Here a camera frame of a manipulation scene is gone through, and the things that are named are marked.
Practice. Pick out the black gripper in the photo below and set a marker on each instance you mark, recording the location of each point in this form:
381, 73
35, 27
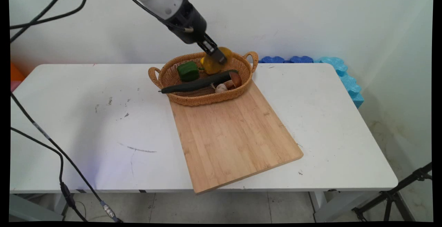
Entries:
188, 21

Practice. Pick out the yellow bell pepper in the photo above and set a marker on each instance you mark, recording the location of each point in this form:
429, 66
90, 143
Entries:
207, 67

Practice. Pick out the green bell pepper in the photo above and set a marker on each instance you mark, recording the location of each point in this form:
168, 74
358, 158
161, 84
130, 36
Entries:
188, 71

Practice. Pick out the brown mushroom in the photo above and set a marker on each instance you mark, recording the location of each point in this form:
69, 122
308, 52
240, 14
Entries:
236, 79

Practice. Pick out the white garlic bulb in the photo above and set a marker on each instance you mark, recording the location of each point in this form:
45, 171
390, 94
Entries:
221, 88

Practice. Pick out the dark green cucumber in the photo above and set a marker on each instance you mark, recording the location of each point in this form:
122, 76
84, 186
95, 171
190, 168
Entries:
193, 85

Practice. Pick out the woven wicker basket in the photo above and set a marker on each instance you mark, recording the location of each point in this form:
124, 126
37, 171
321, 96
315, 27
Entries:
203, 96

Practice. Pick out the dark blue foam mat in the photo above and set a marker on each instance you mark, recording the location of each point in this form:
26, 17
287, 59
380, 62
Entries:
272, 59
301, 59

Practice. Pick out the wooden cutting board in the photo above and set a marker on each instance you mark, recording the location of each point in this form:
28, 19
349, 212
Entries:
234, 140

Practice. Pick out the light blue foam mat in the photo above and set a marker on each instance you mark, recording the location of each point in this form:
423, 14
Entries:
348, 82

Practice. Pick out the white table leg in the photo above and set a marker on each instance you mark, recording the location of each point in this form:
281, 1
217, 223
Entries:
328, 206

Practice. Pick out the orange box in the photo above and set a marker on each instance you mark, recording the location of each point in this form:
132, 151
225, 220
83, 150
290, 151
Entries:
15, 75

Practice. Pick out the black tripod stand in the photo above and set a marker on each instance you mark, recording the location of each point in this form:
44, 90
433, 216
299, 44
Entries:
390, 196

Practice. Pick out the grey table frame beam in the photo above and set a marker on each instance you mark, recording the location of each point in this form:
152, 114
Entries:
31, 209

